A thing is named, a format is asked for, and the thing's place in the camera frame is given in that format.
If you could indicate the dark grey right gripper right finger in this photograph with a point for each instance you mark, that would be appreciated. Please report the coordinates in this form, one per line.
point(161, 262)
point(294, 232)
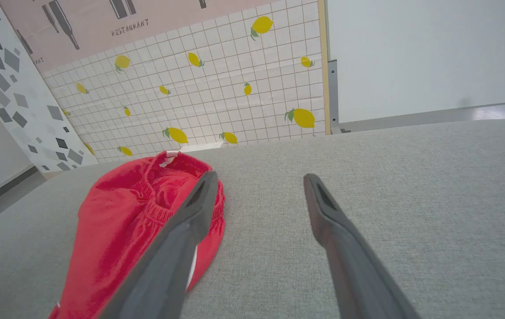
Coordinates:
point(350, 257)

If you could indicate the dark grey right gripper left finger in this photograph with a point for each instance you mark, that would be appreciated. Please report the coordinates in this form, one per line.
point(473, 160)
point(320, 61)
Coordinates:
point(177, 248)

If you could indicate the red shorts with white trim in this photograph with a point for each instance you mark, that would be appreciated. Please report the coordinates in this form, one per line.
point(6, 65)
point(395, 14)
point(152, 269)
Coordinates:
point(119, 230)

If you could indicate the lemon print tile panel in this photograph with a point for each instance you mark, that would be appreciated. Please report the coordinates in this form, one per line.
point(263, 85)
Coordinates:
point(181, 75)

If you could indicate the grey terrazzo pattern panel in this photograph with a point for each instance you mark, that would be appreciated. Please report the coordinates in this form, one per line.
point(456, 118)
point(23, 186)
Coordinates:
point(17, 93)

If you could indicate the grey metal post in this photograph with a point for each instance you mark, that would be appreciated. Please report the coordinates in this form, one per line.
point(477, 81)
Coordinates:
point(333, 97)

